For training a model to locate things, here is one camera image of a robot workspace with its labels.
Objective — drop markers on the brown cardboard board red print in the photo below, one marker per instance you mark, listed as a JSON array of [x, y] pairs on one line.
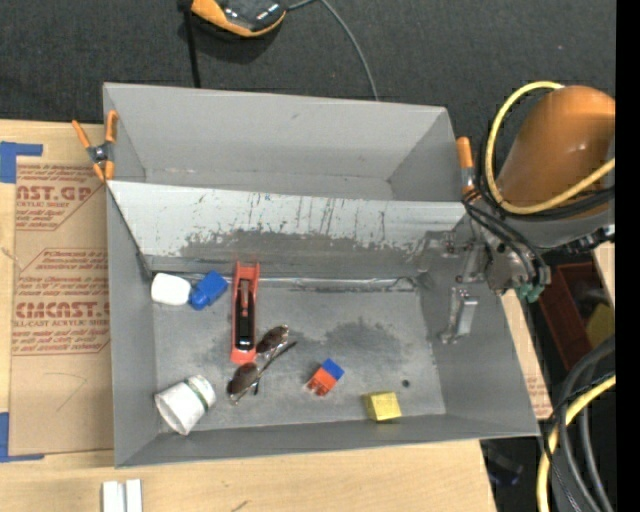
[[60, 300]]

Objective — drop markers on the grey metal bin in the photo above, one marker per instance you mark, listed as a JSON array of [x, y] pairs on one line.
[[320, 235]]

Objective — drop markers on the white paper cup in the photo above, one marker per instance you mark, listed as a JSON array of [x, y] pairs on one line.
[[182, 405]]

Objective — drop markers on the orange-red stapler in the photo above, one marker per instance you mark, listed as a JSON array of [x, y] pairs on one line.
[[245, 305]]

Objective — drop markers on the brown-lens sunglasses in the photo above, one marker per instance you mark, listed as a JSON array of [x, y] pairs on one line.
[[245, 379]]

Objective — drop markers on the white bottle with blue cap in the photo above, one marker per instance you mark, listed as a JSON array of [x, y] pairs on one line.
[[172, 290]]

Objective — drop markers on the blue and orange toy block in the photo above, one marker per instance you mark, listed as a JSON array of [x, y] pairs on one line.
[[325, 377]]

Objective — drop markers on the yellow block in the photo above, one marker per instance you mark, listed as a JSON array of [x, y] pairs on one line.
[[382, 406]]

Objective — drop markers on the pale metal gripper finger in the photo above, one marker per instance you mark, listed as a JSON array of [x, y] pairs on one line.
[[462, 315], [452, 250]]

